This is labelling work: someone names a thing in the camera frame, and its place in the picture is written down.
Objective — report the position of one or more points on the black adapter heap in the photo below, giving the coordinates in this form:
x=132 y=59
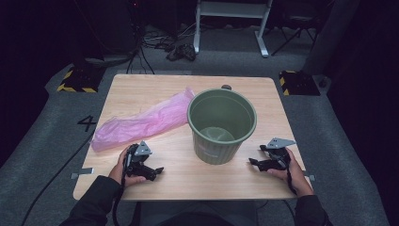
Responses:
x=182 y=51

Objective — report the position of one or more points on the black yellow striped base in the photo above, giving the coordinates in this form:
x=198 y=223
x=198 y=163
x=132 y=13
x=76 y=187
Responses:
x=80 y=80
x=299 y=83

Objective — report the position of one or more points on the black tripod stand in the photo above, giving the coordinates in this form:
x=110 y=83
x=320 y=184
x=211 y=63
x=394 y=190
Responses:
x=298 y=26

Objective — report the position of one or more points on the pink plastic bag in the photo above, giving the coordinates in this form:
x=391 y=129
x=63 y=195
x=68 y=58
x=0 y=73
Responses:
x=147 y=122

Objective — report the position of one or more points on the white desk frame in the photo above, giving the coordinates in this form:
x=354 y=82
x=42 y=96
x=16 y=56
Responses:
x=230 y=9

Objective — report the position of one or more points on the person's right hand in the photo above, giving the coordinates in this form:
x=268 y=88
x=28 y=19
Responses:
x=296 y=177

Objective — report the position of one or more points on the person's lap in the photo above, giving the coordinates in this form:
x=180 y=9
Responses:
x=200 y=215

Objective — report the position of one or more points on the grey curtain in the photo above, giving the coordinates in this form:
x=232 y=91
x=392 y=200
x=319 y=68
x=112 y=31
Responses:
x=332 y=34

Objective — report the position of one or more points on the person's left hand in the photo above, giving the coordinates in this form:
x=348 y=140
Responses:
x=117 y=174

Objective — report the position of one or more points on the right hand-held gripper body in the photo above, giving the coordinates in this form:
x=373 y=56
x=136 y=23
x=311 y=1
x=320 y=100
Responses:
x=279 y=158

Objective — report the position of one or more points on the small brown knob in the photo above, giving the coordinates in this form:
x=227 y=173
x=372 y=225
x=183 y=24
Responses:
x=226 y=87

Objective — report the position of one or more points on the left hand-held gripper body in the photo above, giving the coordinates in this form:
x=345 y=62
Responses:
x=133 y=163

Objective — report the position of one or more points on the green ribbed bin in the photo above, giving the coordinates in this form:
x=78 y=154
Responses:
x=219 y=150

